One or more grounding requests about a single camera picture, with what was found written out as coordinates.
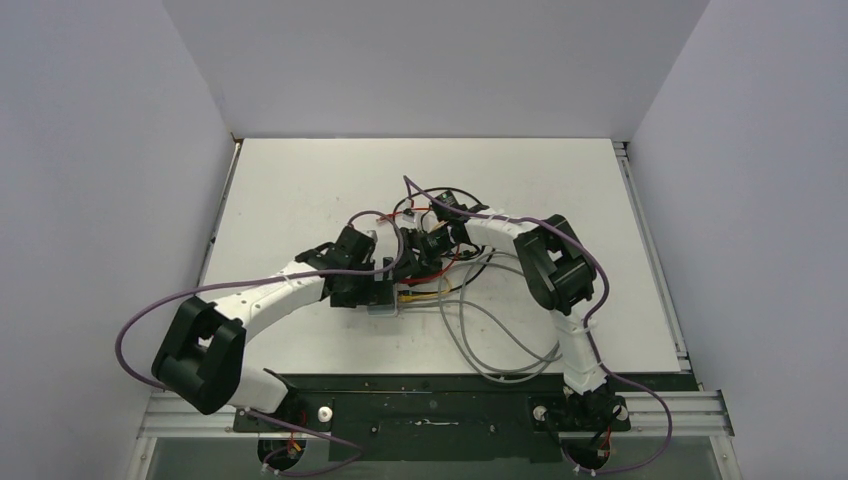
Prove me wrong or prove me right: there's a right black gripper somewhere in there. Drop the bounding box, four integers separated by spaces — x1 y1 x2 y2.
392 223 458 287

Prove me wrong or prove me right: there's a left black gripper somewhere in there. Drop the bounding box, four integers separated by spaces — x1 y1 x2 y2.
332 257 392 308

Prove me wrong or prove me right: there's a grey network switch box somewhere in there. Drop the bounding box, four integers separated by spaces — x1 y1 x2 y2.
366 282 399 317

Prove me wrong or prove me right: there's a red ethernet cable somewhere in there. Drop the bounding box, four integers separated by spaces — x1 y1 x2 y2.
375 207 463 286

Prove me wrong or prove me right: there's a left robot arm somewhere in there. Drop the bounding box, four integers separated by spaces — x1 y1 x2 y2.
151 226 396 431

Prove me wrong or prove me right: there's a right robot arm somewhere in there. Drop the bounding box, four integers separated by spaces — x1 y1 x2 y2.
400 205 609 428

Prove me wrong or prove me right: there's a yellow ethernet cable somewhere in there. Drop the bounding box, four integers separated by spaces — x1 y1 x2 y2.
396 274 455 303

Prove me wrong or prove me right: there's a grey ethernet cable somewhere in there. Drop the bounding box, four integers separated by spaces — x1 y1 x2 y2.
397 248 571 385

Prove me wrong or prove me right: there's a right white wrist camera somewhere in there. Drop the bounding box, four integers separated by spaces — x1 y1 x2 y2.
399 207 431 222

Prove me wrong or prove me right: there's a black ethernet cable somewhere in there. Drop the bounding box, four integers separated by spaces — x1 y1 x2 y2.
392 187 501 295

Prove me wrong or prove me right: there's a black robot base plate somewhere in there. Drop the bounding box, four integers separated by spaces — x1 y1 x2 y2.
233 373 696 471

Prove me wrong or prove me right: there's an aluminium left side rail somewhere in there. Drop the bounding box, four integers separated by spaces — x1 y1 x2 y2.
195 139 244 286

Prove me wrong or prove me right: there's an aluminium rail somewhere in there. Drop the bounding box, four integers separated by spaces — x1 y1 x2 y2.
137 391 732 439
195 139 244 286
612 140 692 372

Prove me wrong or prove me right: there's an aluminium right side rail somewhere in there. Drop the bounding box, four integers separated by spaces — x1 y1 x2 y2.
612 140 692 372

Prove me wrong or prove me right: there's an aluminium front rail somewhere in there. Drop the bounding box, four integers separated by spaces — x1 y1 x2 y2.
137 391 732 439

